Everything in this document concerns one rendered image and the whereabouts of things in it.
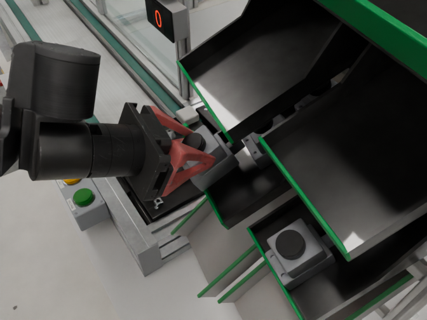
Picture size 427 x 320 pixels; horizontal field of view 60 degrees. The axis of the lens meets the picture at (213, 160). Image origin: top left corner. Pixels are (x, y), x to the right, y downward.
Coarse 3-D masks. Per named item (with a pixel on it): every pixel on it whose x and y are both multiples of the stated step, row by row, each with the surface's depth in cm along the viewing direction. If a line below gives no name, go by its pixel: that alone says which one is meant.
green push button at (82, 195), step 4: (84, 188) 80; (76, 192) 79; (80, 192) 79; (84, 192) 79; (88, 192) 79; (76, 196) 79; (80, 196) 79; (84, 196) 79; (88, 196) 79; (92, 196) 79; (76, 200) 78; (80, 200) 78; (84, 200) 78; (88, 200) 78; (80, 204) 78; (84, 204) 78
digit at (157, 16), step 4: (152, 4) 82; (156, 4) 80; (152, 8) 83; (156, 8) 81; (160, 8) 80; (152, 12) 84; (156, 12) 82; (160, 12) 80; (156, 16) 83; (160, 16) 81; (156, 20) 84; (160, 20) 82; (156, 24) 85; (160, 24) 83; (160, 28) 84; (164, 32) 83
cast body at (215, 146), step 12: (204, 132) 47; (192, 144) 45; (204, 144) 45; (216, 144) 45; (228, 144) 49; (240, 144) 50; (216, 156) 46; (228, 156) 47; (216, 168) 48; (228, 168) 49; (192, 180) 48; (204, 180) 48; (216, 180) 49
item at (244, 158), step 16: (288, 112) 54; (240, 160) 53; (224, 176) 53; (240, 176) 52; (256, 176) 51; (272, 176) 50; (208, 192) 51; (224, 192) 51; (240, 192) 50; (256, 192) 49; (272, 192) 47; (224, 208) 50; (240, 208) 49; (256, 208) 48; (224, 224) 47
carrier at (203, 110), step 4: (196, 108) 98; (200, 108) 98; (204, 108) 98; (200, 112) 97; (204, 112) 97; (208, 112) 97; (200, 116) 97; (204, 116) 96; (208, 116) 96; (204, 120) 96; (208, 120) 95; (212, 120) 95; (208, 124) 95; (212, 124) 94; (216, 124) 94; (212, 128) 94; (216, 128) 93; (216, 132) 93
